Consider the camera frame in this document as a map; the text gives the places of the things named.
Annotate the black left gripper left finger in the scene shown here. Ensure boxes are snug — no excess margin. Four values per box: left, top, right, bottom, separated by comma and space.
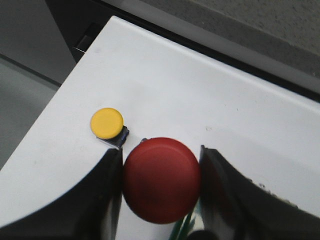
0, 148, 123, 240

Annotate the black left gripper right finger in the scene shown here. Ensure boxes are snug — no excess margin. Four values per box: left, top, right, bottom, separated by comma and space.
187, 145, 320, 240

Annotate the red mushroom push button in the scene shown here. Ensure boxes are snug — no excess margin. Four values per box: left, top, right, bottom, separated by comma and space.
123, 137, 201, 224

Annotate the pale yellow mushroom push button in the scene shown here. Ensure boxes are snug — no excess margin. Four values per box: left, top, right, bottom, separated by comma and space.
89, 107, 130, 149

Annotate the green conveyor belt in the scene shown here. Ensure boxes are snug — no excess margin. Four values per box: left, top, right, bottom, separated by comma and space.
168, 200, 205, 240

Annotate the grey stone counter slab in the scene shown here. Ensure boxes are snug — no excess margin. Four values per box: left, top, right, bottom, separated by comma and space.
139, 0, 320, 76

